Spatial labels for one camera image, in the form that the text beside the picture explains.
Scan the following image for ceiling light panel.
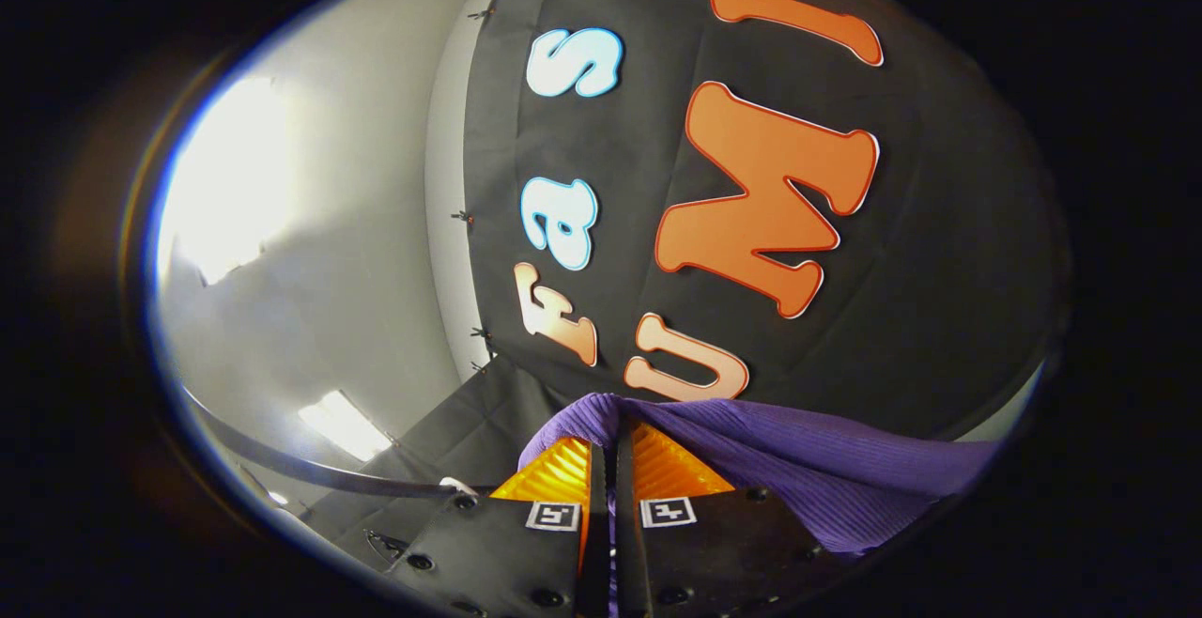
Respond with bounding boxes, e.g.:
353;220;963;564
299;391;395;462
169;78;292;286

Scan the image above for purple shirt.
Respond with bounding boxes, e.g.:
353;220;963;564
516;393;1001;558

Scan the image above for black backdrop cloth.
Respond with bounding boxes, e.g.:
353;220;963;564
300;0;1071;544

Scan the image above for black clothes rack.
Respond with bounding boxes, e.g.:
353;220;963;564
178;383;499;499

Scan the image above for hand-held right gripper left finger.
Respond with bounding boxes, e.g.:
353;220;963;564
362;437;611;618

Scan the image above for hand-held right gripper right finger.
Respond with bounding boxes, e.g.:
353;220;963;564
615;416;846;618

